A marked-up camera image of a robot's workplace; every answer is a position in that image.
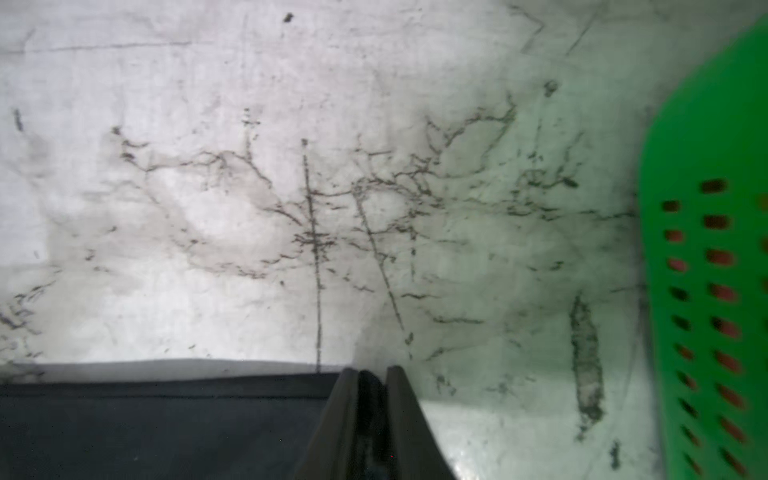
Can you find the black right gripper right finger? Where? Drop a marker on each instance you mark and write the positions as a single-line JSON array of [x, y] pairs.
[[415, 453]]

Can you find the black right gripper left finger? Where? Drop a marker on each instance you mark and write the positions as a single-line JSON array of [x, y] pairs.
[[331, 450]]

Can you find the black t-shirt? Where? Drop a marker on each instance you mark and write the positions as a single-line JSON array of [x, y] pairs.
[[252, 427]]

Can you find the green plastic basket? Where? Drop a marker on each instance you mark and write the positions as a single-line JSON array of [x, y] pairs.
[[703, 211]]

